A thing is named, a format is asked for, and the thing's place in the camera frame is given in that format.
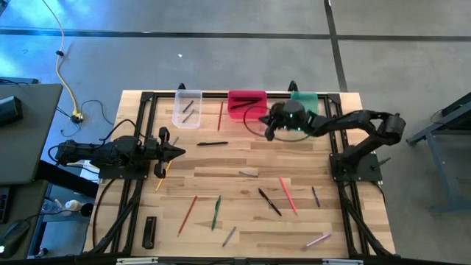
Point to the orange-red pencil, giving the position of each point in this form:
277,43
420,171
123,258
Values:
187,215

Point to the yellow pencil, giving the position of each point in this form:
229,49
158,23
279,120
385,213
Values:
162,179

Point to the teal plastic bin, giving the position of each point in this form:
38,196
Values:
311,103

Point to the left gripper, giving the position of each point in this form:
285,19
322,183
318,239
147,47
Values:
164,135

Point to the black desk beam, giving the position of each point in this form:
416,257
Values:
66,180

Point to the black aluminium table frame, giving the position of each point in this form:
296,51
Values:
215,95

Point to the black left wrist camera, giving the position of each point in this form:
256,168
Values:
154,146

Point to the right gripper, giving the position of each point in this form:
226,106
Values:
276,119

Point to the black round cap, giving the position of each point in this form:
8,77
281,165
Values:
87,209

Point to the white bottle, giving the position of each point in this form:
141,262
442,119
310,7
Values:
73,205

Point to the grey crayon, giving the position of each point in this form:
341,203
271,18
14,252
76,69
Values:
176,140
248,174

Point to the black keyboard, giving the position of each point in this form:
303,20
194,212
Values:
3,204

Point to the dark red pencil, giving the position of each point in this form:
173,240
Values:
220,117

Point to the grey marker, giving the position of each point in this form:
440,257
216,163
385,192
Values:
229,236

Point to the lilac pen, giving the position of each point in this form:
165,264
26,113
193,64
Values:
316,241

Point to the black rectangular device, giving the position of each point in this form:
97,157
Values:
149,232

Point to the clear plastic bottle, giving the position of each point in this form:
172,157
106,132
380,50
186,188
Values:
49,206

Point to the clear plastic bin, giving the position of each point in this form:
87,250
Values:
195,121

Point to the pink pencil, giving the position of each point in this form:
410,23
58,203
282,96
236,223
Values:
288,196

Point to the white paper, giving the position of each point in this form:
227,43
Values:
87,172

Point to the grey desk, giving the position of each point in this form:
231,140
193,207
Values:
33,140

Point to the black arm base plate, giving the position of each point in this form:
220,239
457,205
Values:
121,174
368,173

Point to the black computer mouse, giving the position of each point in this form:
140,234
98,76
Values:
14,235

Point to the purple crayon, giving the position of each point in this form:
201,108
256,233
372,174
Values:
315,196

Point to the black box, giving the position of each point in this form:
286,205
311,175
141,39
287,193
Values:
9,110

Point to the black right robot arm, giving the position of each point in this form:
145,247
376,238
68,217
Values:
353,119

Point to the pink plastic bin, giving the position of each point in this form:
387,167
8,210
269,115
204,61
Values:
235,114

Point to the black flat item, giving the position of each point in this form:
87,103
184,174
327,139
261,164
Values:
18,81

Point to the blue-grey metal cart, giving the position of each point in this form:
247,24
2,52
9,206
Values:
438,127

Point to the black pen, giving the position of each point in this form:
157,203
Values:
246,99
212,143
244,104
269,202

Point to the yellow power plug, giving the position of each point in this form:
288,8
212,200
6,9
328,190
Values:
76,117

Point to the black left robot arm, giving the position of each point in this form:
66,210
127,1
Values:
106,151

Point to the grey-blue crayon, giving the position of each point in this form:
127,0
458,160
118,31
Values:
188,106

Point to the black frame bracket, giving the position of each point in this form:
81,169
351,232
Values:
181,87
293,86

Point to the brown-grey desk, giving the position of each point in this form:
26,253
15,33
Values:
25,198

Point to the green pen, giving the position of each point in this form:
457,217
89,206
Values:
216,212

